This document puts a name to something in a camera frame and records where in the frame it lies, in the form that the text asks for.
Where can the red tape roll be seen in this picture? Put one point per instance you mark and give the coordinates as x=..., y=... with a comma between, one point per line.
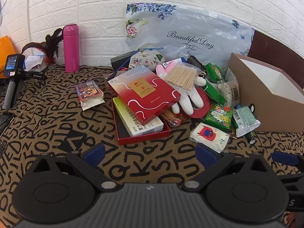
x=204, y=105

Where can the white paper packet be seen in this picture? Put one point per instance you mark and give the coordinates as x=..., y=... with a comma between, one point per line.
x=230, y=74

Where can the dark brown board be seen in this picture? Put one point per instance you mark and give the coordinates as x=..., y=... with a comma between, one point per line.
x=277, y=49

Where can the floral plastic bag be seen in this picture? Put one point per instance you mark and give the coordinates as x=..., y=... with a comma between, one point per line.
x=190, y=28

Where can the yellow white medicine box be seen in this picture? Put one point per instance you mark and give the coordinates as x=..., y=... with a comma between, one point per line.
x=140, y=124

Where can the black and red feather bundle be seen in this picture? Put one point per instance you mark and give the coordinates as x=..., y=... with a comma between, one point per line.
x=51, y=44

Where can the floral cloth pouch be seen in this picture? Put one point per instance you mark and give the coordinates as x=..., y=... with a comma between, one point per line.
x=147, y=58

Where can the white tissue pack red print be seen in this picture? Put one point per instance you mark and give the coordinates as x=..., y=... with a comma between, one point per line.
x=209, y=136

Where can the small black cylinder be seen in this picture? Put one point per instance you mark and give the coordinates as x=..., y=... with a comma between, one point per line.
x=250, y=139
x=251, y=108

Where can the black box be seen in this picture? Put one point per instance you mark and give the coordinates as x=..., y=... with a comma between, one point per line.
x=120, y=61

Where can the orange bag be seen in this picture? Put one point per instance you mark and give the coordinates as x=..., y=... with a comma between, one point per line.
x=6, y=52

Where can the flat black device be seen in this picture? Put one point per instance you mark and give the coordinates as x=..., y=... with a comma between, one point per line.
x=5, y=121

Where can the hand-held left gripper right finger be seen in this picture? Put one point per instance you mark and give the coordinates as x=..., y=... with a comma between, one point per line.
x=203, y=154

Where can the red patterned packet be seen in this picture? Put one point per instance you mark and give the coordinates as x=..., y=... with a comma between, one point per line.
x=175, y=119

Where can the crumpled white plastic bag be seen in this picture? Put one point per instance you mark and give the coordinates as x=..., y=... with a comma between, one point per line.
x=32, y=61

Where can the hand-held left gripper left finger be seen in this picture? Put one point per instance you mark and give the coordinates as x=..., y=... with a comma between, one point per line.
x=97, y=153

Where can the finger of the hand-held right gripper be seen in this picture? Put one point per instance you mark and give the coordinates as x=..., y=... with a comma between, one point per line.
x=282, y=157

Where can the red box base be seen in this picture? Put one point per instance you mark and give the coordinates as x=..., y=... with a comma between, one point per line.
x=144, y=136

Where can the bag of wooden toothpicks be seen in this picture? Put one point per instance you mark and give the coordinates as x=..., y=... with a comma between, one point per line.
x=181, y=76

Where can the bag of white beads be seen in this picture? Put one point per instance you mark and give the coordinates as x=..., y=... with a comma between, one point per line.
x=228, y=92

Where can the white blue card packet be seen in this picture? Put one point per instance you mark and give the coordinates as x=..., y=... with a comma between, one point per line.
x=172, y=63

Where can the green card box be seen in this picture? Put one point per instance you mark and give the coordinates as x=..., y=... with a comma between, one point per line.
x=218, y=117

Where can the white rubber glove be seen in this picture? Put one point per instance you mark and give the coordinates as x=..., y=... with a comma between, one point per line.
x=188, y=97

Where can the black device with screen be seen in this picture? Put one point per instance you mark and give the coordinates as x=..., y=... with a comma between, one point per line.
x=14, y=64

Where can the red box lid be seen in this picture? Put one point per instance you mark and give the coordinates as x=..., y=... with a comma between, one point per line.
x=142, y=95

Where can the green white snack packet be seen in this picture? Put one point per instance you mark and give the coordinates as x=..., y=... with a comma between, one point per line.
x=245, y=118

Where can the letter-print covered desktop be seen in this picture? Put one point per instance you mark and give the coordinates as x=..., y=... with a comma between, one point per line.
x=54, y=123

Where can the brown patterned pouch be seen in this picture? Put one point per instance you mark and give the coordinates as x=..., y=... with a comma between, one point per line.
x=195, y=61

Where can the pink thermos bottle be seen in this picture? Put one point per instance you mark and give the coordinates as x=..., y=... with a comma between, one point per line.
x=71, y=48

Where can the brown cardboard storage box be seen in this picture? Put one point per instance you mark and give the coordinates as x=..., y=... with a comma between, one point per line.
x=258, y=95

